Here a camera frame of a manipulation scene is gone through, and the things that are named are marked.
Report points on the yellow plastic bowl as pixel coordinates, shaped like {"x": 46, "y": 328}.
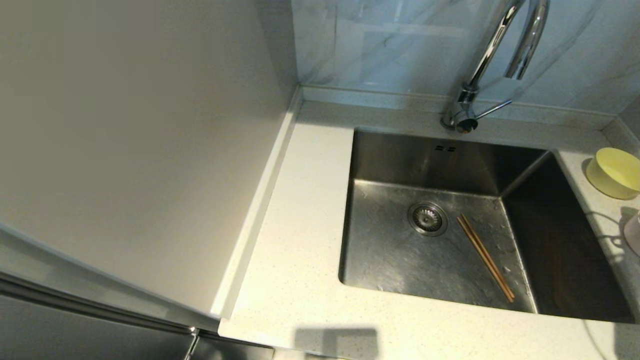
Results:
{"x": 615, "y": 172}

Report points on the chrome gooseneck faucet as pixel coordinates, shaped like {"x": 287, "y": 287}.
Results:
{"x": 492, "y": 45}

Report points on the round metal sink strainer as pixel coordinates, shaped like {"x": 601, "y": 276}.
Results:
{"x": 427, "y": 218}

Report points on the brown wooden chopstick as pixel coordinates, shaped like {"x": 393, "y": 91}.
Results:
{"x": 489, "y": 256}
{"x": 482, "y": 259}

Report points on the pale pink bowl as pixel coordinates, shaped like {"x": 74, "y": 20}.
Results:
{"x": 634, "y": 235}

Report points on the stainless steel sink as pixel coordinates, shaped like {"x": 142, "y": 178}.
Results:
{"x": 400, "y": 260}

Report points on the chrome cabinet trim strip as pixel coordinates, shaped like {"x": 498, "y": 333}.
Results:
{"x": 100, "y": 309}

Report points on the grey tall cabinet door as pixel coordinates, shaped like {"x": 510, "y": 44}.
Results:
{"x": 75, "y": 335}

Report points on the beige tall cabinet side panel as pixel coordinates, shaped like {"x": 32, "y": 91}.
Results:
{"x": 125, "y": 150}

